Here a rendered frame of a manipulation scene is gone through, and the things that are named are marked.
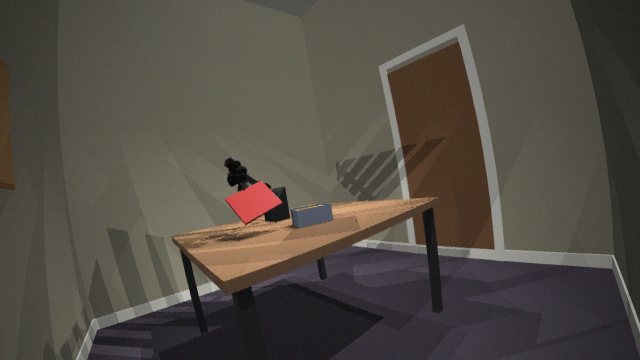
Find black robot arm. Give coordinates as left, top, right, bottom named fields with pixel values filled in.
left=224, top=158, right=277, bottom=196

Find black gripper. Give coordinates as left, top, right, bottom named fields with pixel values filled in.
left=235, top=166, right=248, bottom=192

